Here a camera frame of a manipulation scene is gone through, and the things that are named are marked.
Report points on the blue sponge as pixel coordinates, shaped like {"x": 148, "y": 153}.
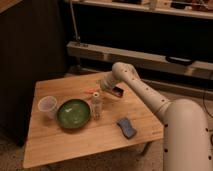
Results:
{"x": 127, "y": 129}

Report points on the orange chili pepper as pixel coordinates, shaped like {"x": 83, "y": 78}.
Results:
{"x": 91, "y": 91}

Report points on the green ceramic bowl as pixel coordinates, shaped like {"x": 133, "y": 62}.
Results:
{"x": 73, "y": 114}

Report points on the clear plastic cup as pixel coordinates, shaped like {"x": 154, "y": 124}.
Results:
{"x": 48, "y": 105}

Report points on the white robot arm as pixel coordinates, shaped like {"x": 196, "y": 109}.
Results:
{"x": 186, "y": 144}

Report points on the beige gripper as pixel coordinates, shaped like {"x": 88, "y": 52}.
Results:
{"x": 106, "y": 83}

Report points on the black rectangular box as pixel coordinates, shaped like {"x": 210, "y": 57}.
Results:
{"x": 118, "y": 92}

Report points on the metal pole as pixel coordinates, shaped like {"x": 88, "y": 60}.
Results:
{"x": 77, "y": 37}

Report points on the upper wooden shelf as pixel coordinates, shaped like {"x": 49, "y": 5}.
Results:
{"x": 153, "y": 6}

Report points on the wooden table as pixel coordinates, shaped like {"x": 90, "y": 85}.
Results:
{"x": 48, "y": 143}

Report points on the clear plastic bottle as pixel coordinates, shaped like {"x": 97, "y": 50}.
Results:
{"x": 96, "y": 105}

